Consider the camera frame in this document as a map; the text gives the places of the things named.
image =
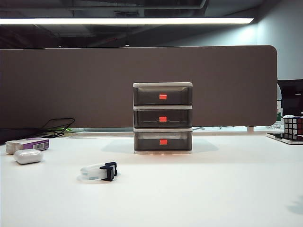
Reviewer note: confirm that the transparent tape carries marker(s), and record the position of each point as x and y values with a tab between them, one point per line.
91	174

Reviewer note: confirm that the smoky drawer with white paper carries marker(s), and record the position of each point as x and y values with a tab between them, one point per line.
146	144

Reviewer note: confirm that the brown desk partition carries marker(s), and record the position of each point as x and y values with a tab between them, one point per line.
71	89

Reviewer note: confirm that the white flat tray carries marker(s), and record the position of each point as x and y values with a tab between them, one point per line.
274	136

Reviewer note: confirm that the white bottle, green label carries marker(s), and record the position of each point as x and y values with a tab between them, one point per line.
279	108

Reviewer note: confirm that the purple white barcode box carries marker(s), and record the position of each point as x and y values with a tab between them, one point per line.
23	143

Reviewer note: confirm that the white earbuds case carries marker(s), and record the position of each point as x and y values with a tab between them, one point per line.
27	156

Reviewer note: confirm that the black monitor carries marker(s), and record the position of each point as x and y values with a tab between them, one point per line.
291	97

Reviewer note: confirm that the black Rubik's cube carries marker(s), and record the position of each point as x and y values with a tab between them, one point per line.
293	125

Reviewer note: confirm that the white drawer cabinet frame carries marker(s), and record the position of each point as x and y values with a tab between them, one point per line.
162	84

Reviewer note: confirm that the white partition foot bracket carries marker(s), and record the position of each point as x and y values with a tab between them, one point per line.
250	128

